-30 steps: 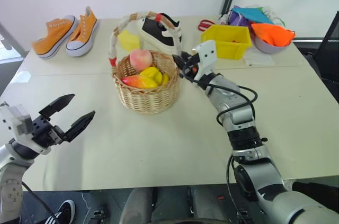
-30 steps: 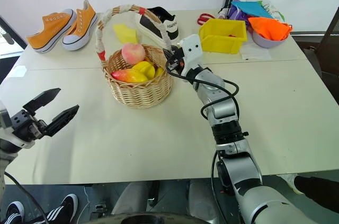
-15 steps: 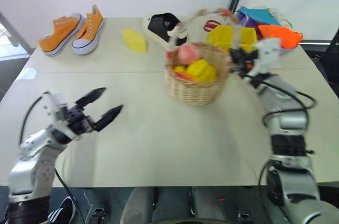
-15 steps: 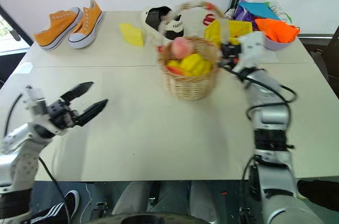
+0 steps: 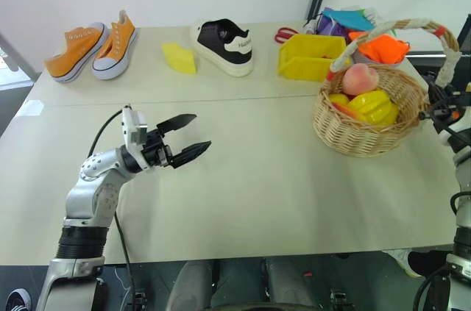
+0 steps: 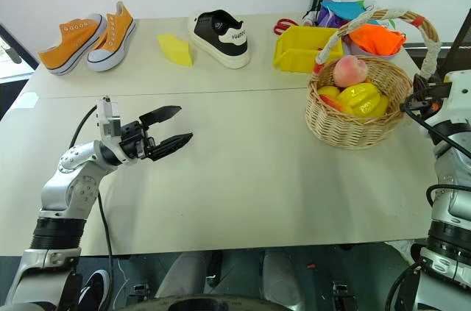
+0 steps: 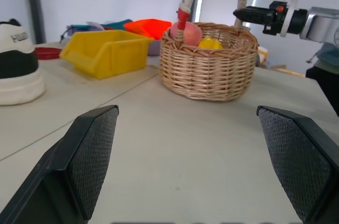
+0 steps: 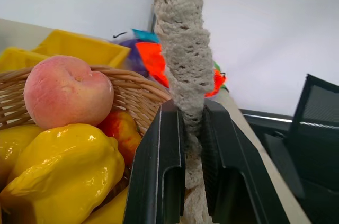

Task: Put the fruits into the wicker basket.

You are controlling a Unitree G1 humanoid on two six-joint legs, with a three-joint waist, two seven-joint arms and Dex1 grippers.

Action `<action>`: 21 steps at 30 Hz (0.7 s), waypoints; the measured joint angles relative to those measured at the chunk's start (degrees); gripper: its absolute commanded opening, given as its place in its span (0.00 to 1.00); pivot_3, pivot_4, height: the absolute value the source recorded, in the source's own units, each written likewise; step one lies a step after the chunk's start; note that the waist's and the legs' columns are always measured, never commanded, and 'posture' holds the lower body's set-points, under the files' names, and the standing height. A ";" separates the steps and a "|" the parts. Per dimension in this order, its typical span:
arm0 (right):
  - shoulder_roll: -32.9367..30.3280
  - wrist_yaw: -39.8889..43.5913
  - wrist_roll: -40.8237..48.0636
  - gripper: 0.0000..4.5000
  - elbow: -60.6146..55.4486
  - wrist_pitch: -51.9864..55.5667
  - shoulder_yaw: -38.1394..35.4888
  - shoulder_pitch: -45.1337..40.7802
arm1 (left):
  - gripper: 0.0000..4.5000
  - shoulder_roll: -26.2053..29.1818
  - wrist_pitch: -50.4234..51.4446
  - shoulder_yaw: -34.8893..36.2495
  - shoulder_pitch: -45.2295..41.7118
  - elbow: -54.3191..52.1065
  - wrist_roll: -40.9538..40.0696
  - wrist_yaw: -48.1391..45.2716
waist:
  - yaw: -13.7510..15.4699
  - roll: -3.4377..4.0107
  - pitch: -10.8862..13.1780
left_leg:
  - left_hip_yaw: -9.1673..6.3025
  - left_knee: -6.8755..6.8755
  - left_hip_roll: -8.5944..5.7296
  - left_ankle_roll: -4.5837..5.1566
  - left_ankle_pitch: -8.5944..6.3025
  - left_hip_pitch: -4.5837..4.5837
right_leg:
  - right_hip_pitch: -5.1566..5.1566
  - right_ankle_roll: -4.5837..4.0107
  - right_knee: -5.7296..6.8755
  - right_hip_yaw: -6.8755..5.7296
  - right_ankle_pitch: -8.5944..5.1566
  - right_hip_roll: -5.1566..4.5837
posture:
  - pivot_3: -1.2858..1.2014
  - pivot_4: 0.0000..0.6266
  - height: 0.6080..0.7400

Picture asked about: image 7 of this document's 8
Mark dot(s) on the white and black shoe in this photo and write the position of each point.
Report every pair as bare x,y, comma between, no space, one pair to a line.
18,75

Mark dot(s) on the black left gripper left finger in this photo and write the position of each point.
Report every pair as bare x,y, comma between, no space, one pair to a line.
66,160

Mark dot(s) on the teal cloth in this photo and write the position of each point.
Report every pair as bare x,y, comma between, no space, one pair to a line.
116,24

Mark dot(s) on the yellow plastic storage bin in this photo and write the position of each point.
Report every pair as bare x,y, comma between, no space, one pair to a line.
106,54

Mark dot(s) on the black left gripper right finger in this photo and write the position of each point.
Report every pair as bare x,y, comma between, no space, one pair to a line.
299,160

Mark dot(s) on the teal grey object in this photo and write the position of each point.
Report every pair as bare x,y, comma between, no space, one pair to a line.
328,54

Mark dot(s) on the dark grey vertical post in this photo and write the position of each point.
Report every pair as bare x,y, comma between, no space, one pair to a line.
35,7

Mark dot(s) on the cardboard pieces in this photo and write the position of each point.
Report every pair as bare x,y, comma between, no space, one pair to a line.
280,69

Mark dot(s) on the yellow fruit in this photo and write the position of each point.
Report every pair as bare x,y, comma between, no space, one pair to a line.
210,44

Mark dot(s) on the red flat object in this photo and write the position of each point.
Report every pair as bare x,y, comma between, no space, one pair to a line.
47,53

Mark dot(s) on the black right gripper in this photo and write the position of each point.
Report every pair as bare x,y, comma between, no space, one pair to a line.
275,17

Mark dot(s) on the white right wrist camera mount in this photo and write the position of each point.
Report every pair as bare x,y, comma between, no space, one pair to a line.
290,1

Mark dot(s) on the orange cloth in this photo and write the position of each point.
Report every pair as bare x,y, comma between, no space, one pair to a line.
148,28

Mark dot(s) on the purple pouch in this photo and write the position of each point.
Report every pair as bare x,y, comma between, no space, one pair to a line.
79,28

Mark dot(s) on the pink peach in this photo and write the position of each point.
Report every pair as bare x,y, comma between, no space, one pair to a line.
191,34

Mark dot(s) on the black box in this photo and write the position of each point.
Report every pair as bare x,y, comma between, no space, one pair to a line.
324,86

